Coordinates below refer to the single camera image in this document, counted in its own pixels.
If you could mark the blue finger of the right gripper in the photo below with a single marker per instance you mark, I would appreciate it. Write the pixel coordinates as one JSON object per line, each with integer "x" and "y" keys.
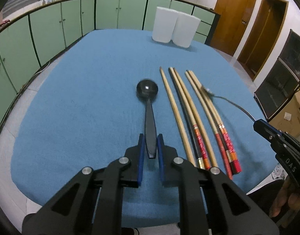
{"x": 265, "y": 130}

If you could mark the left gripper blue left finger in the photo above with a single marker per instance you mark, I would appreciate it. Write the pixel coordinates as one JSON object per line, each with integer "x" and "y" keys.
{"x": 141, "y": 145}

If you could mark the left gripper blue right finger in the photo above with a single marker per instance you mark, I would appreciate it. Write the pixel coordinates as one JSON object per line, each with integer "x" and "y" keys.
{"x": 160, "y": 156}

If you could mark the bamboo chopstick red floral handle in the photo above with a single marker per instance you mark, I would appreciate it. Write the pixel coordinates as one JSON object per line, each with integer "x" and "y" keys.
{"x": 233, "y": 159}

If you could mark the bamboo chopstick red ribbed handle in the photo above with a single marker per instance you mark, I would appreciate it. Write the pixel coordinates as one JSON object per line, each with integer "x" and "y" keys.
{"x": 210, "y": 116}

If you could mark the black plastic spoon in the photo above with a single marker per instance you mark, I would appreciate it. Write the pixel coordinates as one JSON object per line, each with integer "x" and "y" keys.
{"x": 147, "y": 90}

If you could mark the white double utensil holder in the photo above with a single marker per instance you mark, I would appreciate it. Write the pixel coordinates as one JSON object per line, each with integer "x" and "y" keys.
{"x": 175, "y": 26}

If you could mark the black chopstick gold band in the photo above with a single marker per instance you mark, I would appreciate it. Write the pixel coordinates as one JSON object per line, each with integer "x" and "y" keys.
{"x": 193, "y": 142}

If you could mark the green lower kitchen cabinets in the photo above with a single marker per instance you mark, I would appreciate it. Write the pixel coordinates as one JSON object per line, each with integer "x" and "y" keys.
{"x": 33, "y": 39}

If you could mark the person's right hand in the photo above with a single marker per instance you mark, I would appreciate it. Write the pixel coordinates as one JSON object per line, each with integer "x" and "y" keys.
{"x": 287, "y": 194}

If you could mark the cardboard box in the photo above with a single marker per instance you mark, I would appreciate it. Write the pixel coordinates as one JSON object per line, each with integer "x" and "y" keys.
{"x": 288, "y": 119}

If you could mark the black glass cabinet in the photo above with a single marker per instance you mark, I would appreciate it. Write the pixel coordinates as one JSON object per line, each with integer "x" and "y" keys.
{"x": 282, "y": 80}

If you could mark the blue table cloth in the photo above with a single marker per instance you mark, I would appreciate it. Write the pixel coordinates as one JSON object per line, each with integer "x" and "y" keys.
{"x": 87, "y": 112}

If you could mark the wooden door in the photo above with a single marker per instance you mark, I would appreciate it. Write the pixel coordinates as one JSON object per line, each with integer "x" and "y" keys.
{"x": 234, "y": 17}
{"x": 263, "y": 36}

